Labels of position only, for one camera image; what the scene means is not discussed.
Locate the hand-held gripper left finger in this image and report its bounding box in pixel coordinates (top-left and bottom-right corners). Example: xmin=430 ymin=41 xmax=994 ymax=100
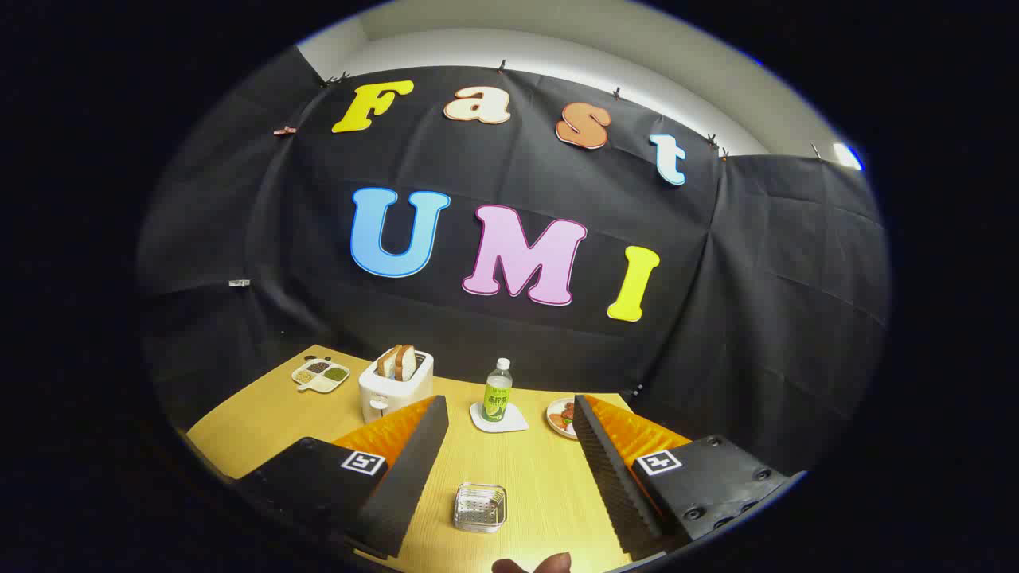
xmin=233 ymin=394 xmax=450 ymax=560

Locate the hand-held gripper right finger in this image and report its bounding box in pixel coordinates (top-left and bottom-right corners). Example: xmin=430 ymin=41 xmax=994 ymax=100
xmin=572 ymin=393 xmax=806 ymax=562

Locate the perforated metal basket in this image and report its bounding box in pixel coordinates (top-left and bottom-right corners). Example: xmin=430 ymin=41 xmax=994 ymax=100
xmin=453 ymin=482 xmax=508 ymax=533

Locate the white divided spice dish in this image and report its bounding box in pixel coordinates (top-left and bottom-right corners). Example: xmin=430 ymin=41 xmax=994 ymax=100
xmin=291 ymin=359 xmax=351 ymax=395

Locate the white coaster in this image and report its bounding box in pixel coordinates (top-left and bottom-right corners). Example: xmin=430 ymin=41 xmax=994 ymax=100
xmin=469 ymin=402 xmax=529 ymax=434

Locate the green label drink bottle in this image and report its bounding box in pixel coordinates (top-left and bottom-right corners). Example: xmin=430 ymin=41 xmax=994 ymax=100
xmin=481 ymin=357 xmax=514 ymax=423

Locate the white plate of food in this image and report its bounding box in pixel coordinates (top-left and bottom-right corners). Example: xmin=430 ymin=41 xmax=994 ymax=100
xmin=545 ymin=397 xmax=580 ymax=441

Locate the white toaster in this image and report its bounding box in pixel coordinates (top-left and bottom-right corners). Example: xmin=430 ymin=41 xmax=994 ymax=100
xmin=357 ymin=348 xmax=435 ymax=424

